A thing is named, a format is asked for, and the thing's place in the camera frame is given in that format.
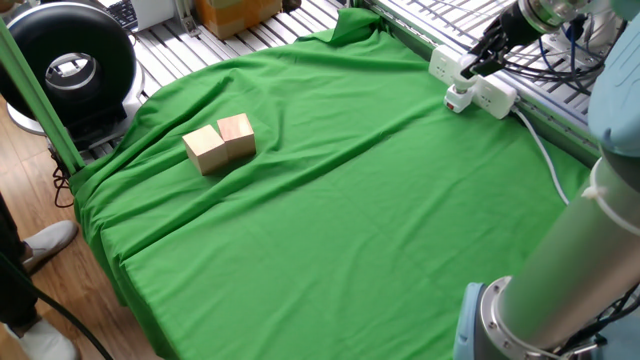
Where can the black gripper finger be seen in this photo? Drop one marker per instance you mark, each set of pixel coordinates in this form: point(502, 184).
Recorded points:
point(487, 44)
point(485, 67)

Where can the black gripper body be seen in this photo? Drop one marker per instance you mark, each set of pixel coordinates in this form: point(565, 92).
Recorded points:
point(520, 27)

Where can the white LED bulb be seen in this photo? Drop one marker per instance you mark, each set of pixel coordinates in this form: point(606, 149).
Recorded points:
point(462, 80)

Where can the white plug-in bulb holder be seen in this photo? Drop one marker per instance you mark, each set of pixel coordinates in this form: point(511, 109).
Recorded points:
point(457, 100)

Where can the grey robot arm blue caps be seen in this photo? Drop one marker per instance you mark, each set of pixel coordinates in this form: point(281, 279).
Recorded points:
point(575, 275)

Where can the white power strip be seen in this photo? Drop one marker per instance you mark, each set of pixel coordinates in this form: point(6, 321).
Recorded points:
point(495, 97)

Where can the cardboard box yellow tape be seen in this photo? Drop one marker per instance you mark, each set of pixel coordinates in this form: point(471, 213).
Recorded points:
point(235, 17)

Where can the reddish wooden cube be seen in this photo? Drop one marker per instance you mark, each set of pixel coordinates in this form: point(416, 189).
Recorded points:
point(237, 135)

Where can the green cloth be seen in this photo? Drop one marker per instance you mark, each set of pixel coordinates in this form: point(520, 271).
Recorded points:
point(300, 275)

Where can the pale wooden cube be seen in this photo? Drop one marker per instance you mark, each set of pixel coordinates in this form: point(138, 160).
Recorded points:
point(205, 150)

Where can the white box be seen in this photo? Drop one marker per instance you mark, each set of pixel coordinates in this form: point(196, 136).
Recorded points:
point(152, 12)

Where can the black keyboard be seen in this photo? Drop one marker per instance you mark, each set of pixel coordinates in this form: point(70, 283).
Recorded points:
point(125, 12)

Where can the black trouser leg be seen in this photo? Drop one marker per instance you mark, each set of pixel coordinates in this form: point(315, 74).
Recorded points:
point(12, 280)

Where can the green frame post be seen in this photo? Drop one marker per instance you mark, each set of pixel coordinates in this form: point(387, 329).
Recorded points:
point(35, 95)

